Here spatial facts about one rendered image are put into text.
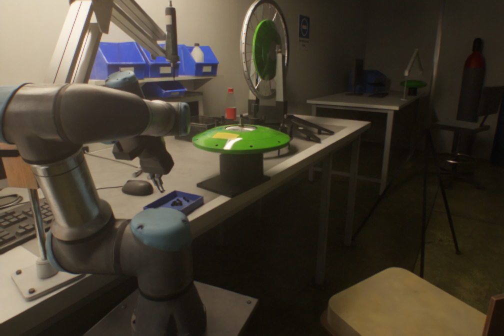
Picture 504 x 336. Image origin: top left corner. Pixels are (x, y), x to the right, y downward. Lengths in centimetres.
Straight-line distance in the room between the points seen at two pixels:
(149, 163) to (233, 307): 38
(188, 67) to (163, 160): 115
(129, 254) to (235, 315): 23
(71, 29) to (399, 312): 107
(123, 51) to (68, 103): 135
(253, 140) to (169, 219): 47
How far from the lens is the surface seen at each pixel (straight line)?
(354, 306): 107
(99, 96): 43
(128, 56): 173
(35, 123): 45
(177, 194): 98
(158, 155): 79
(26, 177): 64
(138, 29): 97
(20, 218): 95
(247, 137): 95
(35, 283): 72
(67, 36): 76
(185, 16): 214
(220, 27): 238
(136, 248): 54
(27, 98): 45
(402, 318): 108
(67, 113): 42
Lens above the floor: 129
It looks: 14 degrees down
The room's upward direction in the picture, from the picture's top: straight up
